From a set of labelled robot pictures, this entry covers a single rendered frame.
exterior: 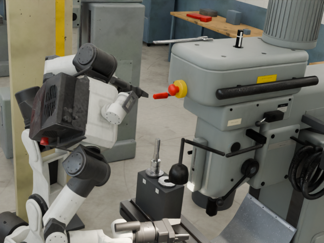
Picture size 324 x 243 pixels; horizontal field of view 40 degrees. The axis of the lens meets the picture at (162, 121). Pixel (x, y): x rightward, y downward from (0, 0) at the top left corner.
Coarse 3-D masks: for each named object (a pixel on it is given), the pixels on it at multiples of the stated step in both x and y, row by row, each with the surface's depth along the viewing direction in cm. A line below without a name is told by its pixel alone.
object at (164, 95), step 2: (164, 92) 159; (166, 92) 159; (154, 94) 157; (156, 94) 157; (158, 94) 157; (160, 94) 158; (162, 94) 158; (164, 94) 158; (166, 94) 159; (168, 94) 160; (154, 96) 157; (156, 96) 157; (158, 96) 157; (160, 96) 158; (162, 96) 158; (164, 96) 158; (166, 96) 159; (154, 98) 157; (156, 98) 157; (158, 98) 158; (160, 98) 158; (162, 98) 159
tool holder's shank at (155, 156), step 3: (156, 138) 214; (159, 138) 214; (156, 141) 213; (159, 141) 213; (156, 144) 214; (159, 144) 214; (156, 147) 214; (159, 147) 215; (156, 150) 215; (156, 153) 215; (153, 156) 217; (156, 156) 216; (153, 159) 218; (156, 159) 216
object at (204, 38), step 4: (204, 36) 163; (160, 40) 151; (164, 40) 151; (168, 40) 152; (172, 40) 152; (176, 40) 153; (180, 40) 154; (184, 40) 155; (188, 40) 156; (192, 40) 157; (196, 40) 158; (200, 40) 159; (204, 40) 159; (208, 40) 160; (212, 40) 161
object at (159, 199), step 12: (144, 180) 218; (156, 180) 216; (168, 180) 216; (144, 192) 221; (156, 192) 212; (168, 192) 208; (180, 192) 214; (144, 204) 223; (156, 204) 214; (168, 204) 211; (180, 204) 217; (156, 216) 216; (168, 216) 215; (180, 216) 221
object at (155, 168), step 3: (150, 165) 219; (153, 165) 217; (156, 165) 217; (159, 165) 218; (150, 168) 219; (153, 168) 218; (156, 168) 217; (159, 168) 219; (150, 171) 219; (153, 171) 218; (156, 171) 218; (159, 171) 220
